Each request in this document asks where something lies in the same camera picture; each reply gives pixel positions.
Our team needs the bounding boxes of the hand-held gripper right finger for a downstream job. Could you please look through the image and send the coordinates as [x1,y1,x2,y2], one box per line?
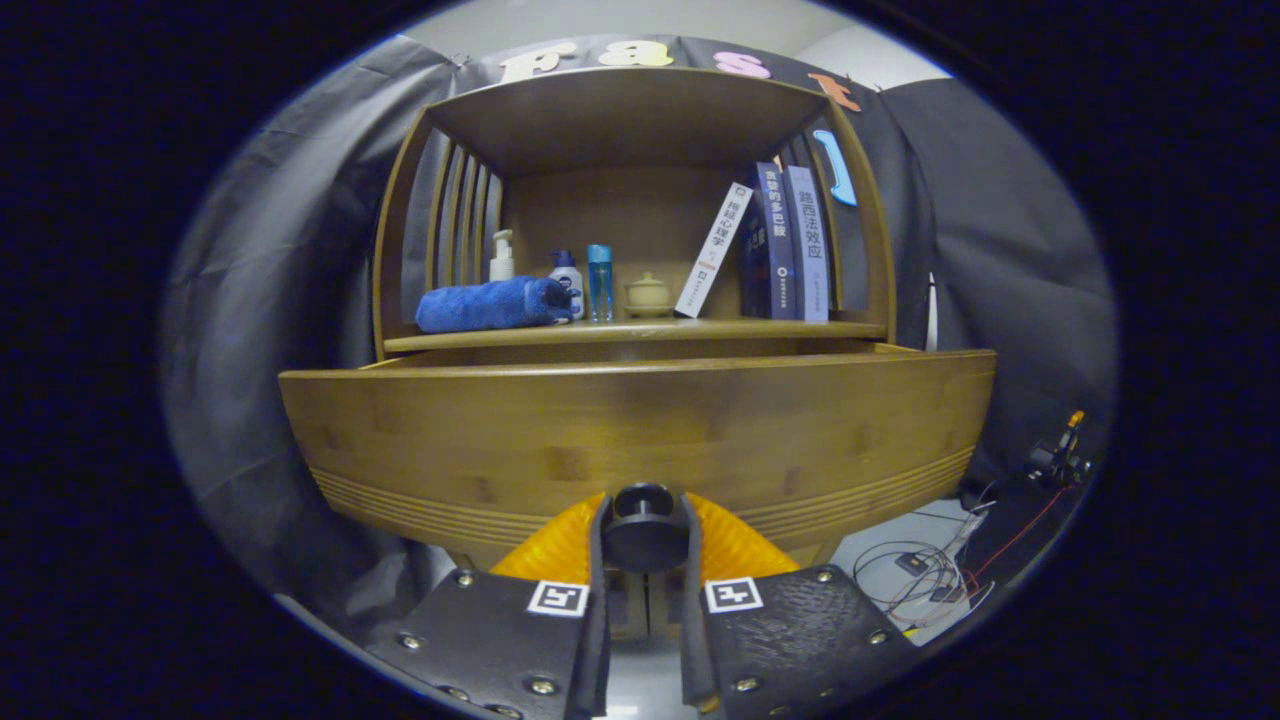
[680,490,921,716]

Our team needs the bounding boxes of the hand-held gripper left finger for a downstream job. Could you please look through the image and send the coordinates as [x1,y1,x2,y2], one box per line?
[365,490,613,720]

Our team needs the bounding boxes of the wooden drawer with black knob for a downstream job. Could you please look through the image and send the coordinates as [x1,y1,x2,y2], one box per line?
[278,343,998,576]

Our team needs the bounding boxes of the wooden cabinet door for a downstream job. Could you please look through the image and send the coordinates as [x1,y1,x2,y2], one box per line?
[650,572,683,639]
[612,572,649,639]

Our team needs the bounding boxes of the wooden countertop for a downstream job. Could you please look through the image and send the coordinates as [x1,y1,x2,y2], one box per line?
[383,315,889,353]

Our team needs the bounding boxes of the wooden cabinet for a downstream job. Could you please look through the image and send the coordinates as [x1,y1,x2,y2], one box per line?
[372,66,898,641]

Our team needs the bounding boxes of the beige lidded teacup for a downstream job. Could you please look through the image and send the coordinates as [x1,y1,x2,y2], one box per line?
[624,272,675,319]

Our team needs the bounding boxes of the clear blue bottle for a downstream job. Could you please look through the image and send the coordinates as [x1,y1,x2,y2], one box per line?
[586,244,614,323]

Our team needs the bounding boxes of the blue folded towel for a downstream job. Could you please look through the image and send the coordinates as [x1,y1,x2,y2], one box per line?
[415,275,581,334]

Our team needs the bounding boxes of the white bottle with blue cap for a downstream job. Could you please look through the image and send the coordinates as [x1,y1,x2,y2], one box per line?
[548,249,585,321]

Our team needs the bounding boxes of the white book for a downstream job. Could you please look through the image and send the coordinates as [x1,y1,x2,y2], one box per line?
[674,182,755,319]

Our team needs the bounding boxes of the dark blue book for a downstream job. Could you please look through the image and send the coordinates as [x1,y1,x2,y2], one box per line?
[740,162,799,321]

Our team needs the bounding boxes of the pale blue book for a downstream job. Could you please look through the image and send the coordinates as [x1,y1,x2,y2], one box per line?
[783,165,831,324]

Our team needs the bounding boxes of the black clamp with orange tip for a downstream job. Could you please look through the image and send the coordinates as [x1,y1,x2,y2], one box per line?
[1025,410,1096,491]

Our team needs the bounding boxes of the tangled floor cables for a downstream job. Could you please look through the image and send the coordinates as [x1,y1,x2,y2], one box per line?
[850,490,1001,631]

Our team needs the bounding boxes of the red cable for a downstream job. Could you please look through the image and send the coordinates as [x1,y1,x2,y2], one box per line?
[965,487,1066,591]

